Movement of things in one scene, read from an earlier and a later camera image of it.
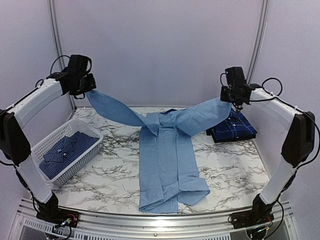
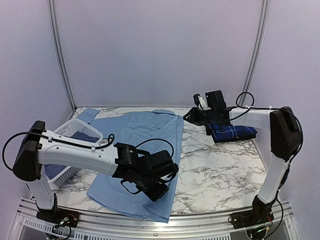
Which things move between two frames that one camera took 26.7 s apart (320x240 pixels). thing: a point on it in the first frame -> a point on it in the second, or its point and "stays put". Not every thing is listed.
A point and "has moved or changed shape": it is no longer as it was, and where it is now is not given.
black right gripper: [223, 97] -> [193, 117]
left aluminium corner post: [52, 5] stays put
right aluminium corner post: [258, 41] stays put
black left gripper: [92, 85] -> [156, 196]
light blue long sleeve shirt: [164, 180] has moved or changed shape
